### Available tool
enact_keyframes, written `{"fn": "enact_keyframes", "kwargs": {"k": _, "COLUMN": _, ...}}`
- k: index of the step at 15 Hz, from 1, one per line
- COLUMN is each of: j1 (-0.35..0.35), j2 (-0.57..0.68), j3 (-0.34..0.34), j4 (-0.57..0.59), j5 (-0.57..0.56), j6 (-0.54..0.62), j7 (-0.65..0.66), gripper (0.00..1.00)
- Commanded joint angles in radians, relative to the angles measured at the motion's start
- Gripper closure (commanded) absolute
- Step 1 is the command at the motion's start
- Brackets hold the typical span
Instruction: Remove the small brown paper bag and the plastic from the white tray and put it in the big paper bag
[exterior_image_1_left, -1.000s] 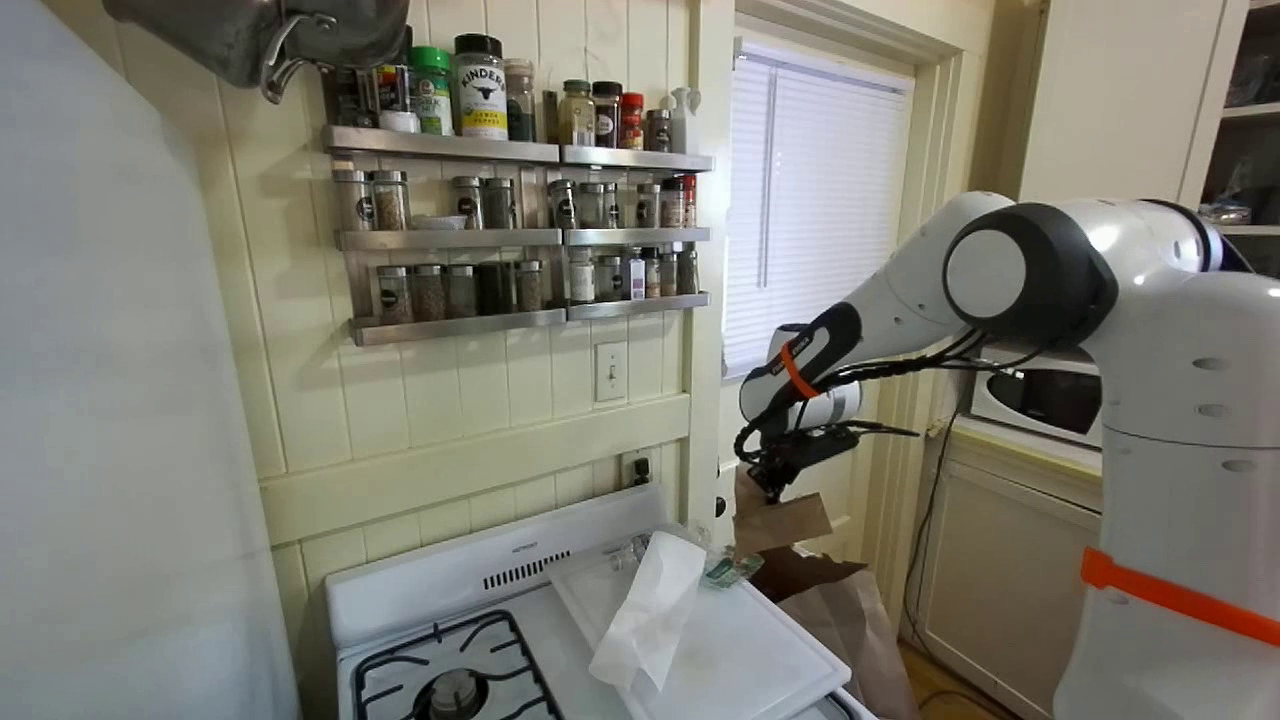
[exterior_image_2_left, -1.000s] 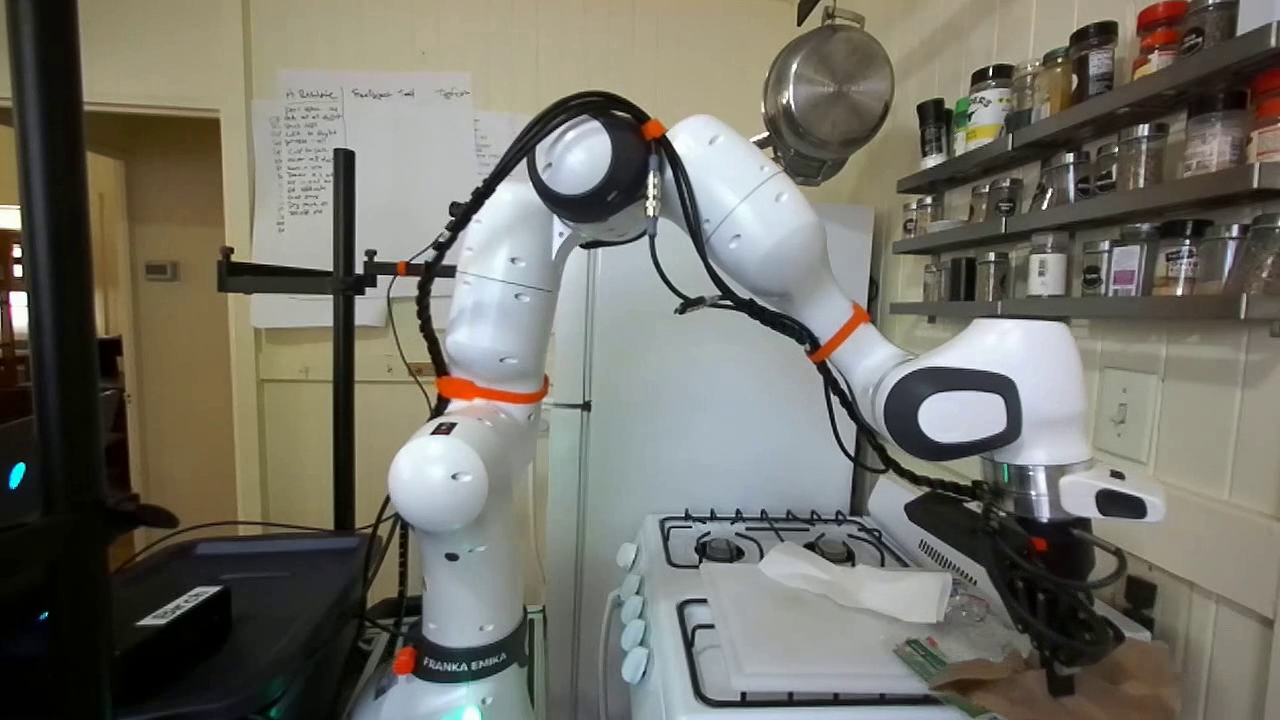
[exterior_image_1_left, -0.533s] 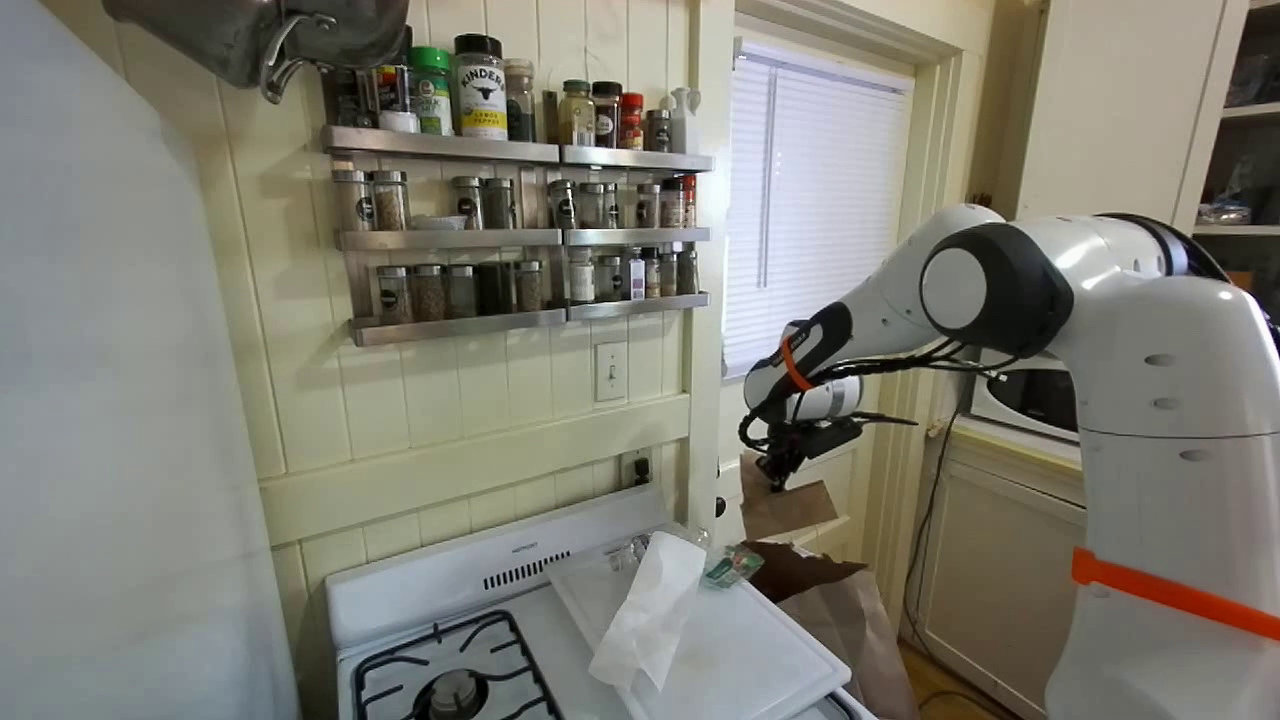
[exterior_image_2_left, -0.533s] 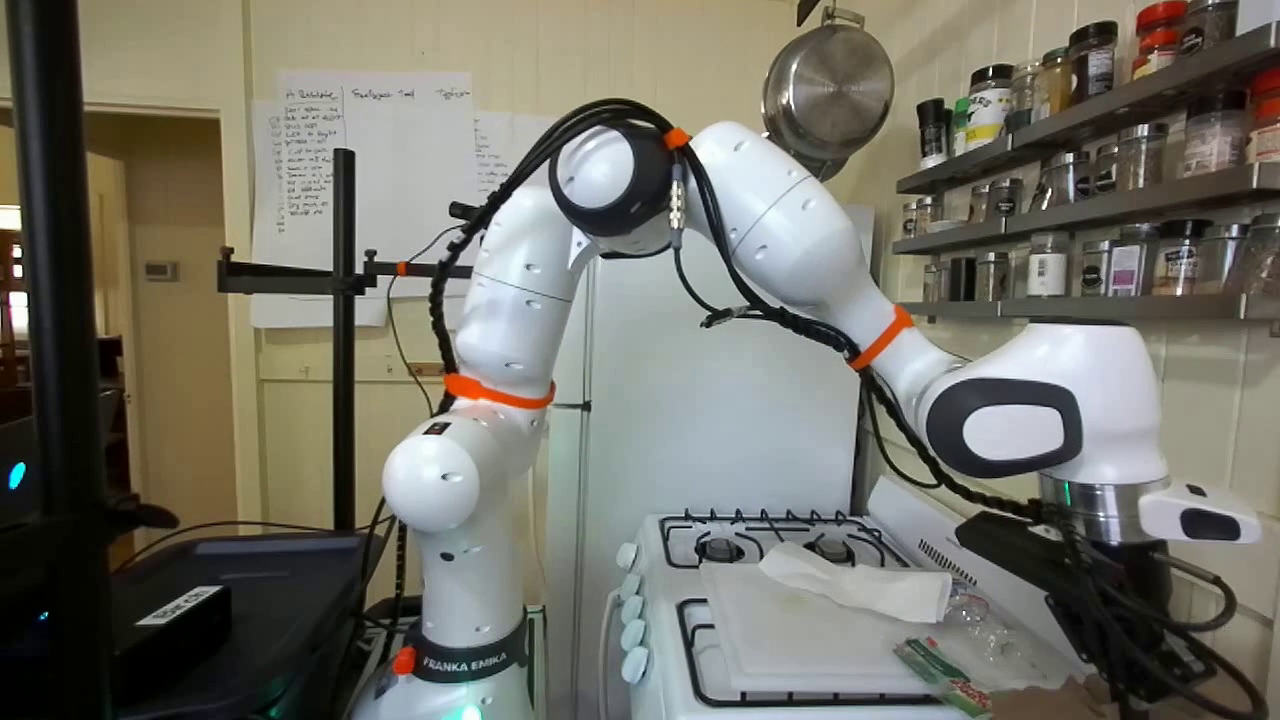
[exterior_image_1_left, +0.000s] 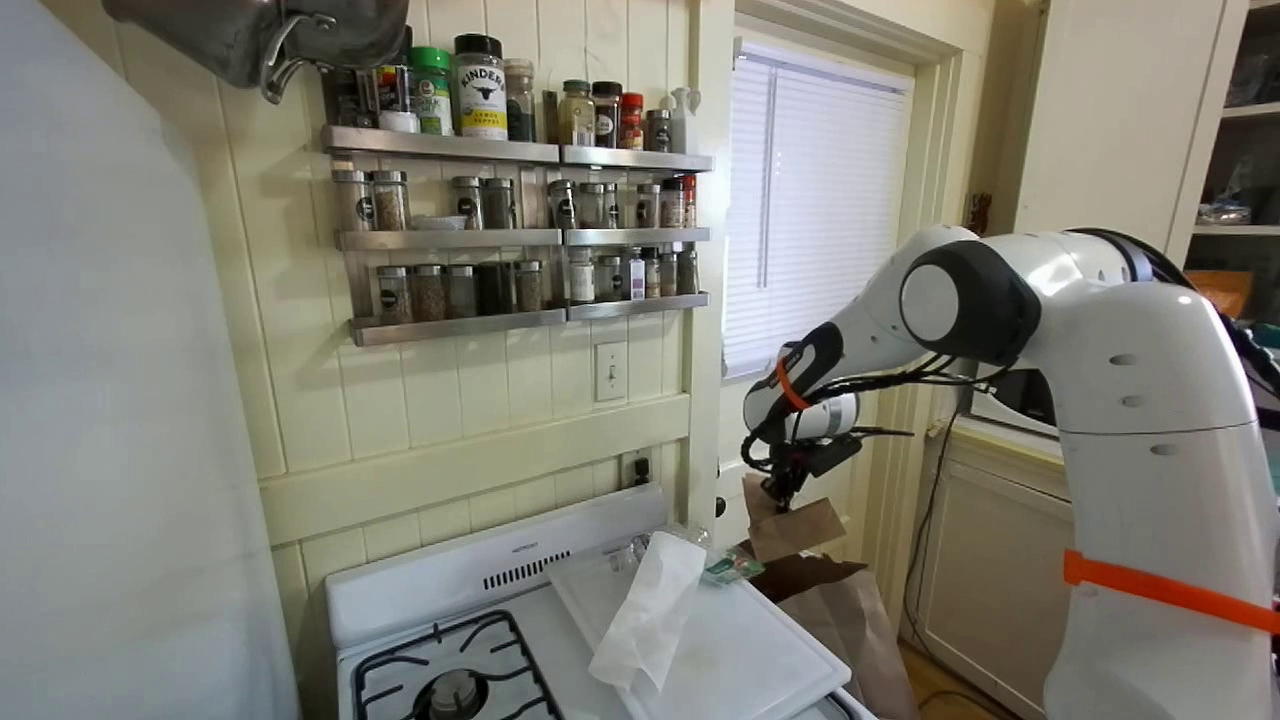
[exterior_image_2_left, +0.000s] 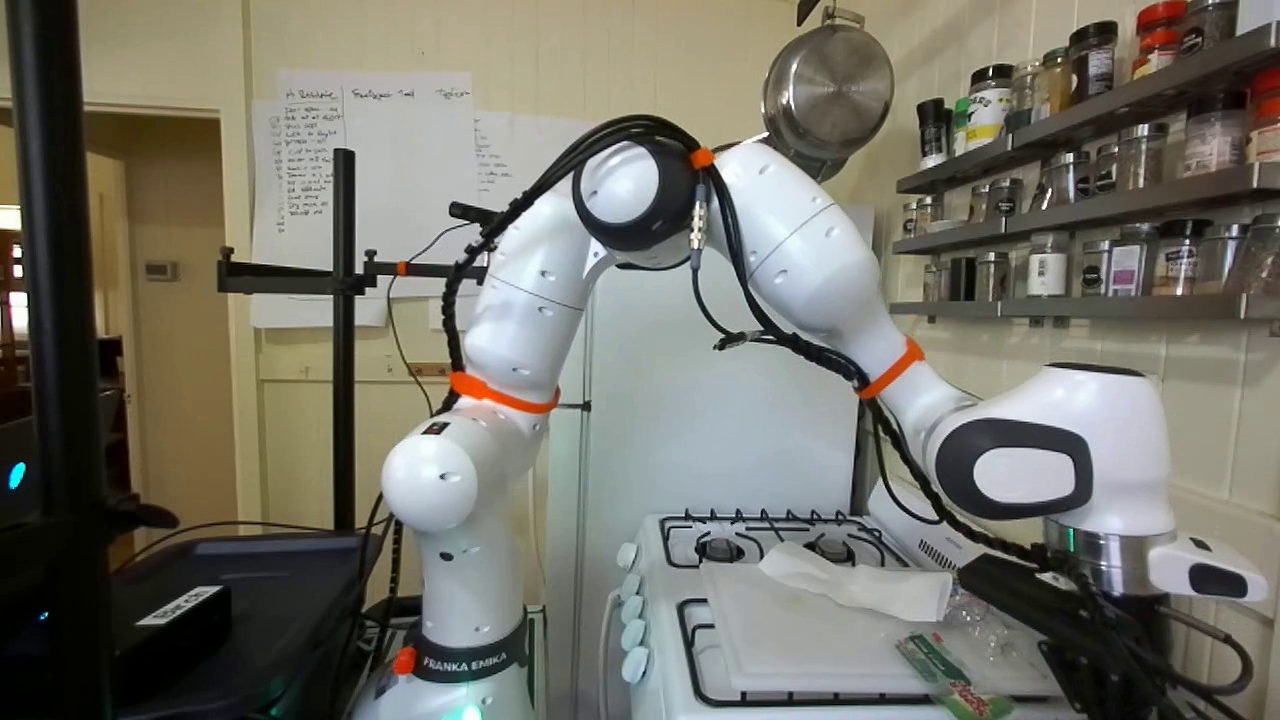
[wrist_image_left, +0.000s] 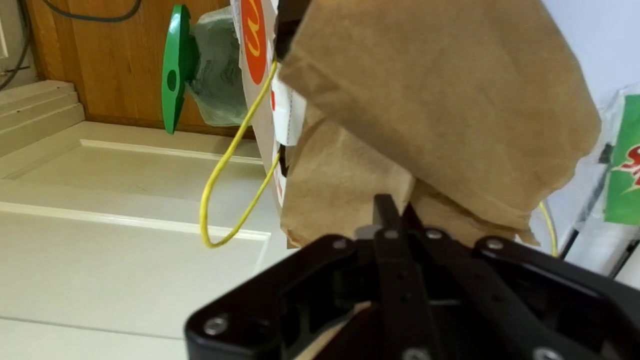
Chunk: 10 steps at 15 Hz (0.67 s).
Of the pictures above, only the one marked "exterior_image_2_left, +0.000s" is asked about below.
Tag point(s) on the thick black pole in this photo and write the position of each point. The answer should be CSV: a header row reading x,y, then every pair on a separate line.
x,y
60,333

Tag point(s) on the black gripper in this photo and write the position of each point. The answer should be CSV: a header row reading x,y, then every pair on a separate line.
x,y
1106,664

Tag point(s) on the purple-labelled glass jar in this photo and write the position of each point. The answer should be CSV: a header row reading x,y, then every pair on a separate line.
x,y
1129,263

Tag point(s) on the white gas stove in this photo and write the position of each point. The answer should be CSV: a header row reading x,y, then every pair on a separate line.
x,y
660,664

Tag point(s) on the small handwritten paper sheet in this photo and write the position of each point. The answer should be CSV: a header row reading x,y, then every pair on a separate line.
x,y
490,155

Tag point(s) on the white cloth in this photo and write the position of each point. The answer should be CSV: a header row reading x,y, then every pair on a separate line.
x,y
866,587

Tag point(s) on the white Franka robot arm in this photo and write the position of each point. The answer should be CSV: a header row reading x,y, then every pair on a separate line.
x,y
803,242

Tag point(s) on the grey wall shelf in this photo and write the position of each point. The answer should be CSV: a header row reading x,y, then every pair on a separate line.
x,y
1135,210
1106,309
1144,92

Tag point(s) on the red-lid spice jar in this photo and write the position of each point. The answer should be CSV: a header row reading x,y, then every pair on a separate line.
x,y
1160,43

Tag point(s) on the black-lid glass jar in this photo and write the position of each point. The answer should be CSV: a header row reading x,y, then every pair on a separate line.
x,y
1093,63

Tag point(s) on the black device with white label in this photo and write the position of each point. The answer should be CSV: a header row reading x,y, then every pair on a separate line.
x,y
202,634

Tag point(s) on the white refrigerator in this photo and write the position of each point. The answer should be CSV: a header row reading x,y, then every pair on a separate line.
x,y
693,442

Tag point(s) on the dark glass spice jar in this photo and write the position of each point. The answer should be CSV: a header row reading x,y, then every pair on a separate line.
x,y
996,274
935,135
937,276

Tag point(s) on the red spice container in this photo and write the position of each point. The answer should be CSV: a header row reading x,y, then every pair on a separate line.
x,y
1267,118

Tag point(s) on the large handwritten paper chart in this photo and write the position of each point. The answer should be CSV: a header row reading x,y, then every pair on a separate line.
x,y
403,172

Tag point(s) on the white-labelled black-lid jar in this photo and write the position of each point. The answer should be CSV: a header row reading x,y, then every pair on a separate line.
x,y
984,115

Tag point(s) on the small wall switch plate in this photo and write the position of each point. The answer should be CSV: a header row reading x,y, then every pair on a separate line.
x,y
162,268

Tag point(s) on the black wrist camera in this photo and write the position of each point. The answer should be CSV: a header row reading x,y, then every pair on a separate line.
x,y
1007,587

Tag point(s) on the white-labelled glass jar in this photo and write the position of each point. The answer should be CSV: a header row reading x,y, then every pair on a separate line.
x,y
1045,264

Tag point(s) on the large glass spice jar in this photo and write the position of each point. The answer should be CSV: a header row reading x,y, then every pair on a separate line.
x,y
1212,135

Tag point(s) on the black case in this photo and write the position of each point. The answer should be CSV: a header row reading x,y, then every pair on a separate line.
x,y
292,601

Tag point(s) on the clear plastic wrapper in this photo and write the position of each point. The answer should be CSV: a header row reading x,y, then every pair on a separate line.
x,y
994,642

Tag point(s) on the green Scotch-Brite sponge package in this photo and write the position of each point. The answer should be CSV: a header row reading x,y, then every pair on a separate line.
x,y
951,679

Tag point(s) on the hanging steel pan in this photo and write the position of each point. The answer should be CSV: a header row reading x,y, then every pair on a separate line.
x,y
824,85

